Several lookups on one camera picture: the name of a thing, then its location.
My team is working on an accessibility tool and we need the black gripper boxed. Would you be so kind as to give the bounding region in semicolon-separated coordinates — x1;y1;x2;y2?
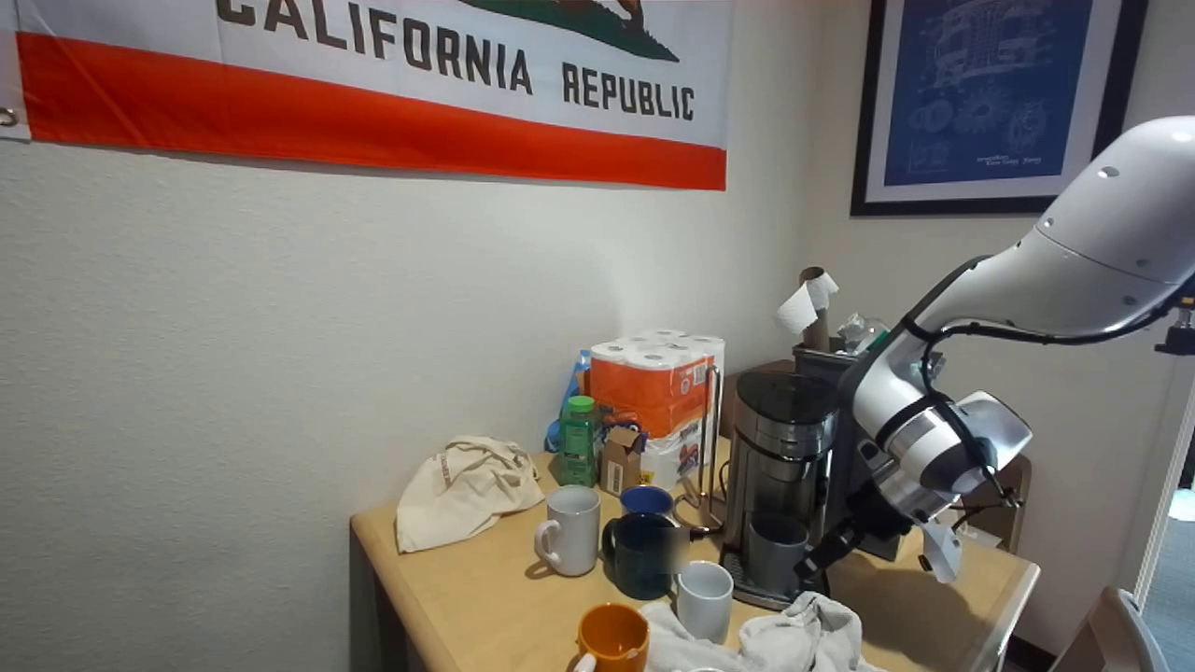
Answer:
797;490;925;596

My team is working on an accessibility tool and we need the gray cup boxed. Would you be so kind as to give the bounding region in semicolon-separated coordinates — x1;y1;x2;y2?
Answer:
668;556;739;644

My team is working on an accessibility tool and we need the black cup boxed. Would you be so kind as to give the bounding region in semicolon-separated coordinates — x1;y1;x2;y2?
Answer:
600;506;686;606

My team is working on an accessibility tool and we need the blue cup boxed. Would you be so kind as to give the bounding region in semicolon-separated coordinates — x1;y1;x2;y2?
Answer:
617;483;676;522

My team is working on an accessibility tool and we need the orange cup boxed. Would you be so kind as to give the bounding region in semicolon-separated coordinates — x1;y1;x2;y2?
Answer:
568;599;652;672

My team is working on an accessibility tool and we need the white crumpled cloth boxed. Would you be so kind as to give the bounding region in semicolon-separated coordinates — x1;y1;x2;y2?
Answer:
637;585;870;672

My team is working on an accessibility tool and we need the steel black coffee maker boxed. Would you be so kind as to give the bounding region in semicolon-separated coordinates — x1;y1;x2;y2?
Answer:
717;356;866;613

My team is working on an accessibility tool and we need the small brown paper box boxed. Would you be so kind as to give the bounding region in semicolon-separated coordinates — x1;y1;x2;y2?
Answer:
599;418;652;500

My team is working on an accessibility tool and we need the paper towel multipack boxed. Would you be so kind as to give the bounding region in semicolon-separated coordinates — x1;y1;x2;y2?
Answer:
584;323;733;505

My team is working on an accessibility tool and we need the white mug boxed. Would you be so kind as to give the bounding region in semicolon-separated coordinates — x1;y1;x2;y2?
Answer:
529;483;606;583

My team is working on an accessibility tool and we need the nearly empty paper towel roll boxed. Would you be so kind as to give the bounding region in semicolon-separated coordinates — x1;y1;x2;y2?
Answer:
774;262;845;356

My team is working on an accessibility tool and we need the green capped bottle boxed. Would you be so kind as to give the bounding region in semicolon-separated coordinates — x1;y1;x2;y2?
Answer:
548;390;606;490

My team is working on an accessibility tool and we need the blue plastic bag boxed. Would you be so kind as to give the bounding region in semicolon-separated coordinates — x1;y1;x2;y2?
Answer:
541;346;599;455

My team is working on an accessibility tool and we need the beige canvas bag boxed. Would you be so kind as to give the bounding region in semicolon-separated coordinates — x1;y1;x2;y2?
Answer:
393;431;548;561

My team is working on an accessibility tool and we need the framed blueprint picture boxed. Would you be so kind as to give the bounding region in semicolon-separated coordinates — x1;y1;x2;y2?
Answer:
846;0;1154;221

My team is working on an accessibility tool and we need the California Republic flag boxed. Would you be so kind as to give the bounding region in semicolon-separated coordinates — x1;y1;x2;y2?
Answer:
0;0;734;193

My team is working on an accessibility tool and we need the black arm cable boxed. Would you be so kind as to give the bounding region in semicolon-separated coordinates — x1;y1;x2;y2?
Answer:
888;254;1005;483

